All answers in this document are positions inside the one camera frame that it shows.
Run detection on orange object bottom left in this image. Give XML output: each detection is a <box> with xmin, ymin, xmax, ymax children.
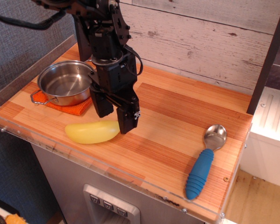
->
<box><xmin>0</xmin><ymin>214</ymin><xmax>27</xmax><ymax>224</ymax></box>

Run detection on stainless steel pot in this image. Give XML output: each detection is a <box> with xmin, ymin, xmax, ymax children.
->
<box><xmin>30</xmin><ymin>60</ymin><xmax>94</xmax><ymax>106</ymax></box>

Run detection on grey dispenser button panel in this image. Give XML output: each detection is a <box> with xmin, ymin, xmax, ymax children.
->
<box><xmin>83</xmin><ymin>184</ymin><xmax>141</xmax><ymax>224</ymax></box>

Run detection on orange cloth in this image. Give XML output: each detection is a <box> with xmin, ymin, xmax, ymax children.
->
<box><xmin>31</xmin><ymin>90</ymin><xmax>93</xmax><ymax>116</ymax></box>

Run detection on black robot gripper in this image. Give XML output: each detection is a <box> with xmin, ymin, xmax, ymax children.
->
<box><xmin>90</xmin><ymin>52</ymin><xmax>140</xmax><ymax>134</ymax></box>

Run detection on blue handled metal spoon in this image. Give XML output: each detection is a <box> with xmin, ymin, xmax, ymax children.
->
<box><xmin>185</xmin><ymin>124</ymin><xmax>227</xmax><ymax>200</ymax></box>

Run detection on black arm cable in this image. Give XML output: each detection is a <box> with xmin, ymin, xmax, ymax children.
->
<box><xmin>0</xmin><ymin>7</ymin><xmax>67</xmax><ymax>30</ymax></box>

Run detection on dark post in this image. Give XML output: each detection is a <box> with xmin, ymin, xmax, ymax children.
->
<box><xmin>246</xmin><ymin>18</ymin><xmax>280</xmax><ymax>115</ymax></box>
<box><xmin>74</xmin><ymin>17</ymin><xmax>92</xmax><ymax>61</ymax></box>

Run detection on yellow plastic banana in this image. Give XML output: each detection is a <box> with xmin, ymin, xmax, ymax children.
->
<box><xmin>65</xmin><ymin>121</ymin><xmax>120</xmax><ymax>144</ymax></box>

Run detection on dark right post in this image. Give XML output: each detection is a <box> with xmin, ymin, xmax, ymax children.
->
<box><xmin>246</xmin><ymin>18</ymin><xmax>280</xmax><ymax>115</ymax></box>

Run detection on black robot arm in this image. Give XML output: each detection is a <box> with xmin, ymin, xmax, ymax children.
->
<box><xmin>35</xmin><ymin>0</ymin><xmax>144</xmax><ymax>134</ymax></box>

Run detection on silver toy fridge cabinet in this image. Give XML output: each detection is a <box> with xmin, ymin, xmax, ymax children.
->
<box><xmin>32</xmin><ymin>144</ymin><xmax>202</xmax><ymax>224</ymax></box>

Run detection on dark left post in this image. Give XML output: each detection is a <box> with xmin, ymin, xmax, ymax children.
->
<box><xmin>74</xmin><ymin>17</ymin><xmax>92</xmax><ymax>61</ymax></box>

